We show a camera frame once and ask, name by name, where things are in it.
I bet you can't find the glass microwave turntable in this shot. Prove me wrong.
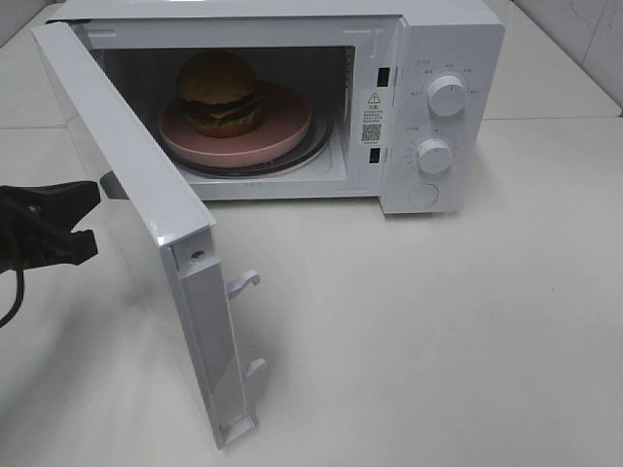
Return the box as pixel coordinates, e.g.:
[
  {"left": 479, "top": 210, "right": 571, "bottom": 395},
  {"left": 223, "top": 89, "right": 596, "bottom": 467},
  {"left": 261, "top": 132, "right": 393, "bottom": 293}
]
[{"left": 170, "top": 117, "right": 333, "bottom": 178}]

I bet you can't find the upper white control knob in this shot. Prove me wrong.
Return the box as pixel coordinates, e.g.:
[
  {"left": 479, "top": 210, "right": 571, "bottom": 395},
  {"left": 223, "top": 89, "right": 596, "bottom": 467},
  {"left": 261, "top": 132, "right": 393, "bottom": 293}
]
[{"left": 425, "top": 72, "right": 468, "bottom": 118}]

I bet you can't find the white microwave door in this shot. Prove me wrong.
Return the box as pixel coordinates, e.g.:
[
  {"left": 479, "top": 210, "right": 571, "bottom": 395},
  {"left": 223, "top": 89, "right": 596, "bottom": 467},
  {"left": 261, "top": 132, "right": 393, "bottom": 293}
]
[{"left": 33, "top": 22, "right": 267, "bottom": 448}]

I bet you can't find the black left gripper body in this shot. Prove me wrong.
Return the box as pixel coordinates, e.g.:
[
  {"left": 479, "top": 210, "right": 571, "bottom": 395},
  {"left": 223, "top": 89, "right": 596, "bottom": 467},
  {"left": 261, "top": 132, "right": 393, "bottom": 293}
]
[{"left": 1, "top": 186, "right": 54, "bottom": 272}]

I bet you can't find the white control knob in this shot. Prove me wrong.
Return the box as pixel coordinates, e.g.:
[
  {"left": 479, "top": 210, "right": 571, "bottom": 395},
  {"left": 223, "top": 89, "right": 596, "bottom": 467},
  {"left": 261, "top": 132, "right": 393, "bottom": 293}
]
[
  {"left": 416, "top": 138, "right": 453, "bottom": 175},
  {"left": 425, "top": 72, "right": 468, "bottom": 118}
]

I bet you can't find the toy burger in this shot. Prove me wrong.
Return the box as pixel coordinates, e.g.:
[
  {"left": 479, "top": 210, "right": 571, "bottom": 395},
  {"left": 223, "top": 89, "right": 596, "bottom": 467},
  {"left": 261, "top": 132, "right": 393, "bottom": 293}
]
[{"left": 176, "top": 50, "right": 263, "bottom": 138}]

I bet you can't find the white microwave oven body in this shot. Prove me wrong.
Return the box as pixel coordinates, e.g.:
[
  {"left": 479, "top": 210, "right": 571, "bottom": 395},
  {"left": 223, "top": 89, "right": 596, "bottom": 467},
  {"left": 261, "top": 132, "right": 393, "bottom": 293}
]
[{"left": 51, "top": 1, "right": 505, "bottom": 214}]

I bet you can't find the round door release button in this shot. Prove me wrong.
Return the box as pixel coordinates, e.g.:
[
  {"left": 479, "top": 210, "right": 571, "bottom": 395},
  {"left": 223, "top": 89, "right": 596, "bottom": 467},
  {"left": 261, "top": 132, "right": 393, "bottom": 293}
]
[{"left": 409, "top": 184, "right": 439, "bottom": 208}]

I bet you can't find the lower white control knob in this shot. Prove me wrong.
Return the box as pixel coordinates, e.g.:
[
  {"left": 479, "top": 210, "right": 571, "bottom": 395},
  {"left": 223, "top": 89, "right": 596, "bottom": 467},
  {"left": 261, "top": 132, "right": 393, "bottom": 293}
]
[{"left": 416, "top": 138, "right": 453, "bottom": 175}]

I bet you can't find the pink round plate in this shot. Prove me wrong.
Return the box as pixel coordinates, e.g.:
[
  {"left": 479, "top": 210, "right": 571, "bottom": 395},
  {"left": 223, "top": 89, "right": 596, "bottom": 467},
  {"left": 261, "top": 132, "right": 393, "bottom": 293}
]
[{"left": 158, "top": 82, "right": 312, "bottom": 168}]

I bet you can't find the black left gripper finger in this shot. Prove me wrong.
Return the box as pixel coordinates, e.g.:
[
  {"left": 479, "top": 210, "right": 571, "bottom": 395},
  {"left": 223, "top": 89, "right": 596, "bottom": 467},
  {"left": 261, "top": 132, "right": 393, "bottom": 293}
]
[
  {"left": 46, "top": 230, "right": 98, "bottom": 266},
  {"left": 26, "top": 181, "right": 100, "bottom": 232}
]

